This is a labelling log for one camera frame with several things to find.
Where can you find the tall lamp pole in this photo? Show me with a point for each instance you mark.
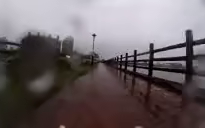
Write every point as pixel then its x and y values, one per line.
pixel 93 43

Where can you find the grass verge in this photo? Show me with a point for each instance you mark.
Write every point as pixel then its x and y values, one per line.
pixel 71 70

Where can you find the wet red path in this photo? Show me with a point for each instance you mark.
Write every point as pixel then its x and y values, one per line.
pixel 100 96

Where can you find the group of tall buildings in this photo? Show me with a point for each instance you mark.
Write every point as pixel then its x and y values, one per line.
pixel 67 45

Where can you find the robot's own part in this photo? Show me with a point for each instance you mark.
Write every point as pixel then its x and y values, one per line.
pixel 62 126
pixel 138 126

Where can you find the grey water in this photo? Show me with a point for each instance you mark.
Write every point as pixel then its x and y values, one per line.
pixel 176 76

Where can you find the dark wooden rail fence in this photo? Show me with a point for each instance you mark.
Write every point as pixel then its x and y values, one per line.
pixel 151 59

